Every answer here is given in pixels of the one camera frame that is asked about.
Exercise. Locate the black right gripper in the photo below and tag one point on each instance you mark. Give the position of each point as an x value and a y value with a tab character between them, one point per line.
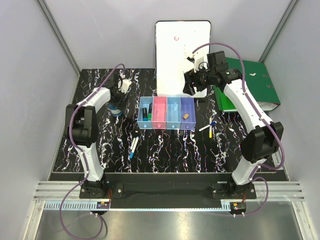
189	77

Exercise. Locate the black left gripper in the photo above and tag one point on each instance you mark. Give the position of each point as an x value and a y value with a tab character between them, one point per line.
120	102

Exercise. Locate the blue ink bottle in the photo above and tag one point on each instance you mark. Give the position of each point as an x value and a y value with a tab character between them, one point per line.
115	111

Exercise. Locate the blue capped black highlighter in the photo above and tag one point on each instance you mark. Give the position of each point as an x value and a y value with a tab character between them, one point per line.
144	113

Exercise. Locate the green capped black highlighter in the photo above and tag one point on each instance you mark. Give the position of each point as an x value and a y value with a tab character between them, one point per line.
150	109

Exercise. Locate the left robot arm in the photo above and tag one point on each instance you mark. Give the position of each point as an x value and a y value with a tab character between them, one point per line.
81	122

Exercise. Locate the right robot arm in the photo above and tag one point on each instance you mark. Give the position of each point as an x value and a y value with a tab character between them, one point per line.
263	135

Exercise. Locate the purple plastic bin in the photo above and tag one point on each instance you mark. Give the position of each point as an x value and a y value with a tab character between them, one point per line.
187	107

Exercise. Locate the light blue bin right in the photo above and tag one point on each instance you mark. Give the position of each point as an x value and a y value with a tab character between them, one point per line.
173	113

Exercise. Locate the light blue bin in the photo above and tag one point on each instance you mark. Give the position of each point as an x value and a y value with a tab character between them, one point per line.
144	102
173	113

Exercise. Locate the light blue bin left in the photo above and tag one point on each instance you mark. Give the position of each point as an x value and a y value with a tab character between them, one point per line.
144	102

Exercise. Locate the blue capped white marker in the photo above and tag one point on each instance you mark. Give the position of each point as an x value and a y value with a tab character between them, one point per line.
207	126

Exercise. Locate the pink plastic bin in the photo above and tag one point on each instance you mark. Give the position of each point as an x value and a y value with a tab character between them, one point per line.
159	112

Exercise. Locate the black capped white marker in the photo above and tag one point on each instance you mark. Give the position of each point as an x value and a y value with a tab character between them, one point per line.
134	135

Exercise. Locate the cyan capped white marker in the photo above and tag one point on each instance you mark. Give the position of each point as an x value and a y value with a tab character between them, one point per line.
133	146

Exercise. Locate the white dry-erase board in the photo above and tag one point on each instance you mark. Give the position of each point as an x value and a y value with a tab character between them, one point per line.
174	42

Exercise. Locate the yellow capped white marker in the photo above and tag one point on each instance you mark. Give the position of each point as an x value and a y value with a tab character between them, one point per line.
210	128

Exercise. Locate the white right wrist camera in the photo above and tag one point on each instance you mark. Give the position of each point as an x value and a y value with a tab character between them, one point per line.
200	62

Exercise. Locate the dark green ring binder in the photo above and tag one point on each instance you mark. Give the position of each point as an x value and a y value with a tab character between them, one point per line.
260	85

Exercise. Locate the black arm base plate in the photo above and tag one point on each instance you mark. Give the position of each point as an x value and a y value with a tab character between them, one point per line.
138	191

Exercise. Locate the grey slotted cable duct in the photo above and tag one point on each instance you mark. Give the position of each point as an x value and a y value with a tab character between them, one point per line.
77	205

